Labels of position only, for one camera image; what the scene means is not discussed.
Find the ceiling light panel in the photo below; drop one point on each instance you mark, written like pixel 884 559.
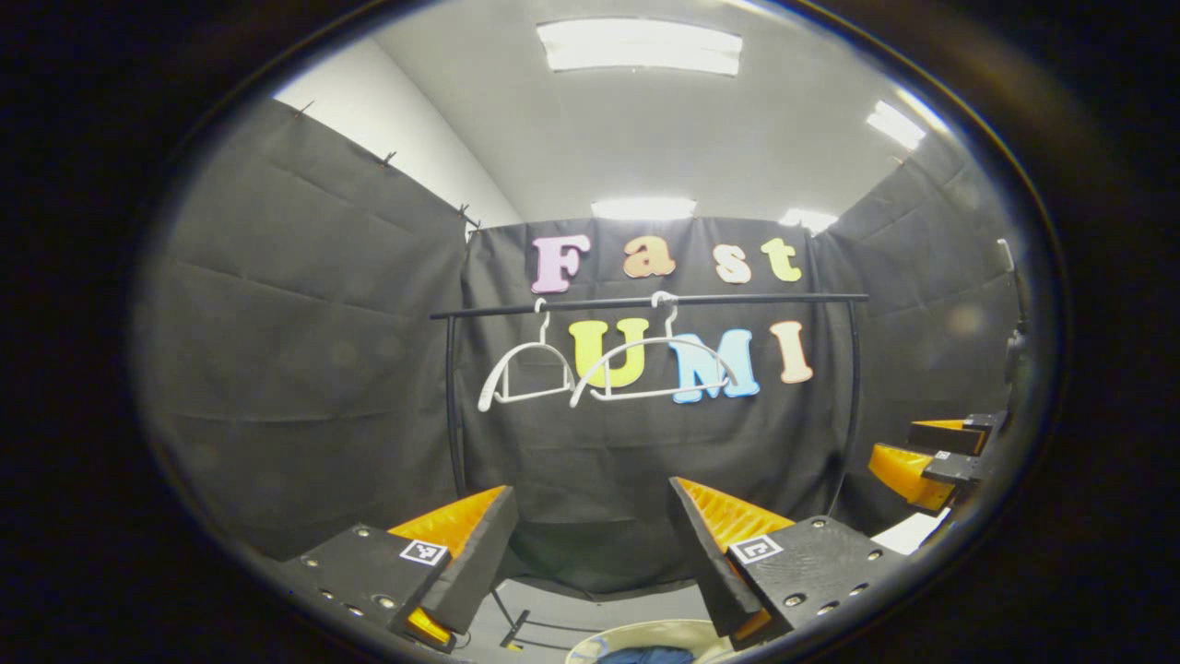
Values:
pixel 643 208
pixel 896 124
pixel 808 219
pixel 641 46

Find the white board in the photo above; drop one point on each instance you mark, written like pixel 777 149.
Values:
pixel 908 533

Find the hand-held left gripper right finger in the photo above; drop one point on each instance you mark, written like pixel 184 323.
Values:
pixel 714 572

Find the black metal clothes rack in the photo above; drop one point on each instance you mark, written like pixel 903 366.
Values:
pixel 645 302

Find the white plastic hanger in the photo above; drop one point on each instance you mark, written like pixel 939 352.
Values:
pixel 489 387
pixel 664 340

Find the cream laundry hamper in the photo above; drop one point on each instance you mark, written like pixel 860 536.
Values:
pixel 590 641

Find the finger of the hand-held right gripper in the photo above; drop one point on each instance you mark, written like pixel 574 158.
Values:
pixel 954 467
pixel 949 439

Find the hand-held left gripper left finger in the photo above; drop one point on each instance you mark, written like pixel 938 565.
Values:
pixel 475 572

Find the black backdrop cloth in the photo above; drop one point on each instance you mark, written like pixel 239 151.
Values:
pixel 304 369

